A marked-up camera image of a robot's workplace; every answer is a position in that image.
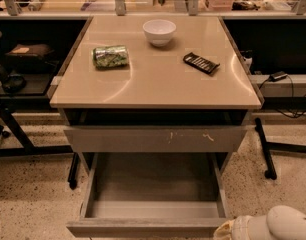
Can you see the foam gripper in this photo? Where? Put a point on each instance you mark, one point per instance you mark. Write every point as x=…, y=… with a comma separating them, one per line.
x=240, y=228

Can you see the grey drawer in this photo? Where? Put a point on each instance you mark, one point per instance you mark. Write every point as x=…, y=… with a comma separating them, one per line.
x=143, y=195
x=160, y=139

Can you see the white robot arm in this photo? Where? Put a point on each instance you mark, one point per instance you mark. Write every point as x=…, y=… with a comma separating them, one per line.
x=280, y=223

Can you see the grey drawer cabinet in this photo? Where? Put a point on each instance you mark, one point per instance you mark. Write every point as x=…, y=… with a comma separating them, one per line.
x=156, y=88

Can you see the black table leg right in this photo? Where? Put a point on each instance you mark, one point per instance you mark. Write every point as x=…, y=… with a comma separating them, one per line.
x=267, y=147

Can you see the black power adapter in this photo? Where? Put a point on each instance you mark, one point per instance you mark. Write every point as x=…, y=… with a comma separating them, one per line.
x=277, y=76

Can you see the green crushed chip bag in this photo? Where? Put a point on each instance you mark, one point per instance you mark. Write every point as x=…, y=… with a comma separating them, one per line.
x=110, y=56

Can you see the white bowl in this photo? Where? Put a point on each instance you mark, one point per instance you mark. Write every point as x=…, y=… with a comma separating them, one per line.
x=159, y=32

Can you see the black bag on shelf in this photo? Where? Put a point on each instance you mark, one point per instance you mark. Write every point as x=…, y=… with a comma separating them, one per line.
x=30, y=58

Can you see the black table frame left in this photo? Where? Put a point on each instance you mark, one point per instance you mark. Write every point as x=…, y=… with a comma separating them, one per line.
x=29, y=149

